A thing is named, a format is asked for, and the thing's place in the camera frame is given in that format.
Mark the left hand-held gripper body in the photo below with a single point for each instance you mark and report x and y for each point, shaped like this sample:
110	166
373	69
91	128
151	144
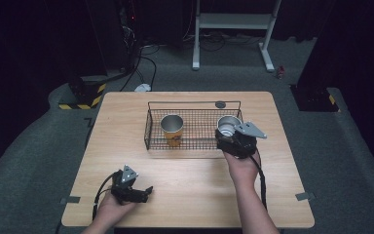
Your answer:
125	183

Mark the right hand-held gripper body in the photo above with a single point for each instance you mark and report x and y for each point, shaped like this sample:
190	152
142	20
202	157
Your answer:
240	141

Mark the metal tin can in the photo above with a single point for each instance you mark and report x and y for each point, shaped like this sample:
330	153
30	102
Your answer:
172	130
228	125

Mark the person's left hand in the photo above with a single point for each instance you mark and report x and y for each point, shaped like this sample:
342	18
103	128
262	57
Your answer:
112	209

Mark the person's right hand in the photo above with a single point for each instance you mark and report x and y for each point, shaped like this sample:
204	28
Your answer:
243	170

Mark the round grey table grommet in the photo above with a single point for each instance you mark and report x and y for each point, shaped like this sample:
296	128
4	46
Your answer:
220	104

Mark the grey tape strip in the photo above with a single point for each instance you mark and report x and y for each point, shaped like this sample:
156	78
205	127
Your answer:
305	196
69	200

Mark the black yellow striped stand base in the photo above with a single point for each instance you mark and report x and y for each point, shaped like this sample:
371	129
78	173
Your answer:
316	99
87	94

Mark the white power adapter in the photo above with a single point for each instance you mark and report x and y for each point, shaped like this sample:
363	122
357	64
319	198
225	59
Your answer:
142	87

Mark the dark equipment rack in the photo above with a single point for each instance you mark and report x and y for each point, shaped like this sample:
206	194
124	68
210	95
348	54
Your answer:
128	32

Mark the white metal stand frame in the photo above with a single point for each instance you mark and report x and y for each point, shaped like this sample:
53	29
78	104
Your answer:
233	21

